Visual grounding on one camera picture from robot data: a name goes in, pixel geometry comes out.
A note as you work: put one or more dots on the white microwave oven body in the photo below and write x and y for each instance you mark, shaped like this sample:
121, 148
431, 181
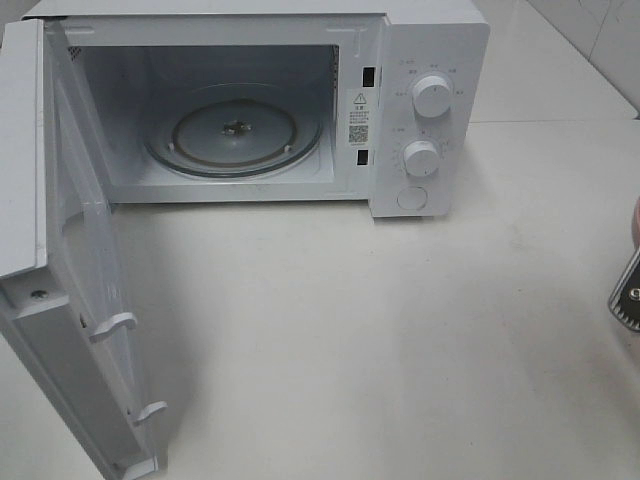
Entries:
360, 57

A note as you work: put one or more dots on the white microwave door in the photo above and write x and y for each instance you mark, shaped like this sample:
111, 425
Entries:
65, 308

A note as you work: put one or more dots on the upper white power knob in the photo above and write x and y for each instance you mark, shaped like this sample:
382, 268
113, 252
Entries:
432, 95

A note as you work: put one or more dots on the white timer knob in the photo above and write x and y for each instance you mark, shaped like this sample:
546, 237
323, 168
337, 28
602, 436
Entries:
421, 158

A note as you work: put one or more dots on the round white door release button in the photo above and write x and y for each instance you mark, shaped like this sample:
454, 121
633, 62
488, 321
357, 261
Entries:
412, 198

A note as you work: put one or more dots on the glass microwave turntable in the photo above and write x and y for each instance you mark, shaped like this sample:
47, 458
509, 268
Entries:
231, 131

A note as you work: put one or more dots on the pink round plate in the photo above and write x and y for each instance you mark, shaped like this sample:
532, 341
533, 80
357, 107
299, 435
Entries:
636, 222

